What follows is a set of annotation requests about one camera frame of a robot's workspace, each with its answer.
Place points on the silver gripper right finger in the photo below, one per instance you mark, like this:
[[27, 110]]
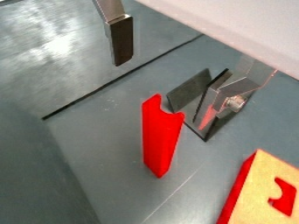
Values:
[[230, 89]]

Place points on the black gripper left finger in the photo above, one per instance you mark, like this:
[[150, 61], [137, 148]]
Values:
[[120, 29]]

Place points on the red shape sorter board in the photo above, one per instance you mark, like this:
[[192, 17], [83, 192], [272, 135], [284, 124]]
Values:
[[265, 194]]

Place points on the red arch block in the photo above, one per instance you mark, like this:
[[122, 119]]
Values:
[[162, 128]]

